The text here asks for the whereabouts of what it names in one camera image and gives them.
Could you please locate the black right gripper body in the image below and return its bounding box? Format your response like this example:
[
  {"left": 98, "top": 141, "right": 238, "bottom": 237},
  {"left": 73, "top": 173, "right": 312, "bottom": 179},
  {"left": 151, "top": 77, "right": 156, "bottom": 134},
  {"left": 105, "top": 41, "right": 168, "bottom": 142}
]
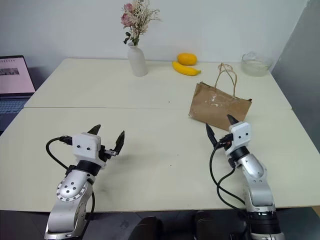
[{"left": 217, "top": 133, "right": 235, "bottom": 151}]

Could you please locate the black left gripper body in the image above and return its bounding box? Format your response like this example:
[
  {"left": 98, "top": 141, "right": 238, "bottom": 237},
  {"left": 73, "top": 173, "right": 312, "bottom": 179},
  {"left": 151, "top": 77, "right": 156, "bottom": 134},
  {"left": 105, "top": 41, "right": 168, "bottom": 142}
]
[{"left": 99, "top": 144, "right": 118, "bottom": 165}]

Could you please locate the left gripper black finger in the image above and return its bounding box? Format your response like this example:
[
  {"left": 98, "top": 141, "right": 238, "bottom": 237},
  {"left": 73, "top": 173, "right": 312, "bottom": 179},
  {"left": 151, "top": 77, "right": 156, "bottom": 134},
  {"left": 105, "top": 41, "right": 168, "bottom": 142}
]
[
  {"left": 87, "top": 124, "right": 102, "bottom": 137},
  {"left": 111, "top": 130, "right": 125, "bottom": 153}
]

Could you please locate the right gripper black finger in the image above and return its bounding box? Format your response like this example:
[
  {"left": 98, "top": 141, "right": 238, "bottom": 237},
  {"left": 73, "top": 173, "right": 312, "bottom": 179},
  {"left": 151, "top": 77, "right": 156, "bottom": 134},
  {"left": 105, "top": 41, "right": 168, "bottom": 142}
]
[
  {"left": 205, "top": 123, "right": 218, "bottom": 147},
  {"left": 226, "top": 114, "right": 240, "bottom": 126}
]

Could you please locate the clear glass bowl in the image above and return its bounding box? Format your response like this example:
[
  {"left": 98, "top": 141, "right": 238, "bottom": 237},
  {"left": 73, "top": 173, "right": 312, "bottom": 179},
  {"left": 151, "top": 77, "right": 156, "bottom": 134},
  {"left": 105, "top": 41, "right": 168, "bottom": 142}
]
[{"left": 241, "top": 51, "right": 273, "bottom": 77}]

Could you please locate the yellow banana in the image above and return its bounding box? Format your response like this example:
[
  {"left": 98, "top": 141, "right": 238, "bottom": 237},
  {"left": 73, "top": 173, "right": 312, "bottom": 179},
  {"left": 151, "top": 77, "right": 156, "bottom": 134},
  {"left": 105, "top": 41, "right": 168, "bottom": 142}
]
[{"left": 171, "top": 61, "right": 202, "bottom": 77}]

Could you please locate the yellow orange mango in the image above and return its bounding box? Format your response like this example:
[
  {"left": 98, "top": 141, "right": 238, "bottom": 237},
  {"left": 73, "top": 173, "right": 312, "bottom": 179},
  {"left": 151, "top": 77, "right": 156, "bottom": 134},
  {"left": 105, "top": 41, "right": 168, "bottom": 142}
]
[{"left": 177, "top": 52, "right": 198, "bottom": 66}]

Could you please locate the white ceramic vase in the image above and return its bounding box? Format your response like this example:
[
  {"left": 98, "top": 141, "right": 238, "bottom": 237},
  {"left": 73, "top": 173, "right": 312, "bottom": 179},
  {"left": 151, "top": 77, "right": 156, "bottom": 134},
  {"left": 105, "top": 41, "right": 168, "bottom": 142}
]
[{"left": 127, "top": 41, "right": 148, "bottom": 77}]

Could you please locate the wide dark rounded shape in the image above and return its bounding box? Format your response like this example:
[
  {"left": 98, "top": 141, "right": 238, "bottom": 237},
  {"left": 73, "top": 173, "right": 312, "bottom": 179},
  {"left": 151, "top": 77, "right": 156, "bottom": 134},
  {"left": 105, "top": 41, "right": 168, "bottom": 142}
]
[{"left": 129, "top": 216, "right": 165, "bottom": 240}]

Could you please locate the grey partition panel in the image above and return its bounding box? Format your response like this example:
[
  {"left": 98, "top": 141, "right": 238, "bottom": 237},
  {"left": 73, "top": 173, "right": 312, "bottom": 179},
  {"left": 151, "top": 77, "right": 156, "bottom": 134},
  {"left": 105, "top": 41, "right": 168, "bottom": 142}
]
[{"left": 270, "top": 0, "right": 320, "bottom": 163}]

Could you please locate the open grey laptop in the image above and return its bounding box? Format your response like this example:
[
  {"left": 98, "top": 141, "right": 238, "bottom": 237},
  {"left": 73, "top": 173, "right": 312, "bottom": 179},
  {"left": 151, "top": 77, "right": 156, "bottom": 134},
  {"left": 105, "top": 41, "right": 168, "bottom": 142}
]
[{"left": 0, "top": 55, "right": 37, "bottom": 133}]

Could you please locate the dried pink flower bouquet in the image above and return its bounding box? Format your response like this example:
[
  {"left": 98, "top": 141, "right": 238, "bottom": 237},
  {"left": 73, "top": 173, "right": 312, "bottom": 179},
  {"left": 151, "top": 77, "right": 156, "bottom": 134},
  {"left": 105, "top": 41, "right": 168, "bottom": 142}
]
[{"left": 120, "top": 0, "right": 162, "bottom": 47}]

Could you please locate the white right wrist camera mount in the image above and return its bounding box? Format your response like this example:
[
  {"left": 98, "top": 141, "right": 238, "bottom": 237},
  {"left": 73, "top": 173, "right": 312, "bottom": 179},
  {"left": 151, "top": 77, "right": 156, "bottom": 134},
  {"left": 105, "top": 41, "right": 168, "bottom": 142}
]
[{"left": 223, "top": 121, "right": 252, "bottom": 157}]

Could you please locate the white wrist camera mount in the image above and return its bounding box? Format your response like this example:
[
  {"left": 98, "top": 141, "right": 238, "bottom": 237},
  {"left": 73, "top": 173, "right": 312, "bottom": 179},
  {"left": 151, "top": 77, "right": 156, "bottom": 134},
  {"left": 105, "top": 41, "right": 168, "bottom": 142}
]
[
  {"left": 223, "top": 121, "right": 252, "bottom": 157},
  {"left": 71, "top": 133, "right": 107, "bottom": 168}
]

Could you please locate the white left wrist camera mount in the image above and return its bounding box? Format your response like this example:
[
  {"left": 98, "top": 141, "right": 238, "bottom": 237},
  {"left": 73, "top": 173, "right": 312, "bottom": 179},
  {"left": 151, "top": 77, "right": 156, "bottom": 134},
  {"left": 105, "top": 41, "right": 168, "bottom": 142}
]
[{"left": 71, "top": 133, "right": 107, "bottom": 168}]

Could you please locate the brown paper bag with handles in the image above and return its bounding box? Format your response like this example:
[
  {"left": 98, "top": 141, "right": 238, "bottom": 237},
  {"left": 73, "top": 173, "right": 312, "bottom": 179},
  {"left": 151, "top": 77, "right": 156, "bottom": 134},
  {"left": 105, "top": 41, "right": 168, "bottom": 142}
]
[{"left": 187, "top": 62, "right": 253, "bottom": 131}]

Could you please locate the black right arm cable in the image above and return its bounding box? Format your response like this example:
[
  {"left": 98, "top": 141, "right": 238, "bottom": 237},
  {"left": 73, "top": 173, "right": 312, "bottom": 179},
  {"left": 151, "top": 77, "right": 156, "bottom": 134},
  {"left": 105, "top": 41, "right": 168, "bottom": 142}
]
[{"left": 209, "top": 141, "right": 247, "bottom": 210}]

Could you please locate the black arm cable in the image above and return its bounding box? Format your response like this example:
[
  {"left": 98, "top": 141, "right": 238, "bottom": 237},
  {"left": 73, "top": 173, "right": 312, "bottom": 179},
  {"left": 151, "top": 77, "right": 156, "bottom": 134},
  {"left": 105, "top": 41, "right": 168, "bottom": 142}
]
[
  {"left": 45, "top": 135, "right": 96, "bottom": 215},
  {"left": 209, "top": 141, "right": 247, "bottom": 210}
]

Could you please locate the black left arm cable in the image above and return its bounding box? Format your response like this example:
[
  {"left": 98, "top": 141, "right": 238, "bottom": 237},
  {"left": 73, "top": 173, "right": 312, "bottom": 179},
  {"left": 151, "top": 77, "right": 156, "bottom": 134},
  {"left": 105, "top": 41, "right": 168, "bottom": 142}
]
[{"left": 45, "top": 135, "right": 96, "bottom": 215}]

